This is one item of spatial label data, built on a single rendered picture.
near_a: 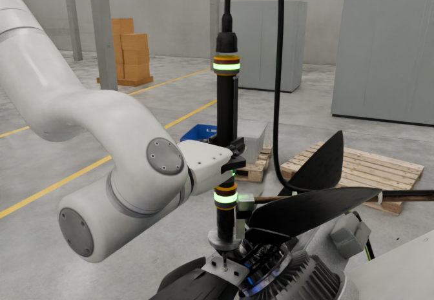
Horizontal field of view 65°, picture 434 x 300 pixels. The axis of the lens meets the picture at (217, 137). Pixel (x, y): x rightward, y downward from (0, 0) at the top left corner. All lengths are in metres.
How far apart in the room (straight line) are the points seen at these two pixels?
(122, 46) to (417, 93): 6.40
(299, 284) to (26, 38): 0.64
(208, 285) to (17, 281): 2.21
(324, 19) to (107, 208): 12.57
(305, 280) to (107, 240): 0.49
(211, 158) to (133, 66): 8.37
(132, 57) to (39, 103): 8.42
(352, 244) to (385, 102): 5.32
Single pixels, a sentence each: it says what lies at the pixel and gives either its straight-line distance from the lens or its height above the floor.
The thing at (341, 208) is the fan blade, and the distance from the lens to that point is 0.65.
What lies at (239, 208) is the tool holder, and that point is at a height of 1.34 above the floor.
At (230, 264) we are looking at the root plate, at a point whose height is 1.18.
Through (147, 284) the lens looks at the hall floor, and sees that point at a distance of 2.52.
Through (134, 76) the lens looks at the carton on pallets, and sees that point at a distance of 8.88.
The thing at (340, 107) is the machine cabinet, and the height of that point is 0.18.
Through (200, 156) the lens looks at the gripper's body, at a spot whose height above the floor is 1.49.
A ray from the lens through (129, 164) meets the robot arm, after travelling 0.36.
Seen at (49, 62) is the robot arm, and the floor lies 1.63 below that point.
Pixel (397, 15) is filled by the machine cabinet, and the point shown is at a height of 1.67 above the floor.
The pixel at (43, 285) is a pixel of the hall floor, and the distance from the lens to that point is 2.73.
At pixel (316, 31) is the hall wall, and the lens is 12.89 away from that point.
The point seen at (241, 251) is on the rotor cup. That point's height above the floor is 1.21.
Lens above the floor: 1.69
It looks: 20 degrees down
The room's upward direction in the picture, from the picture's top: straight up
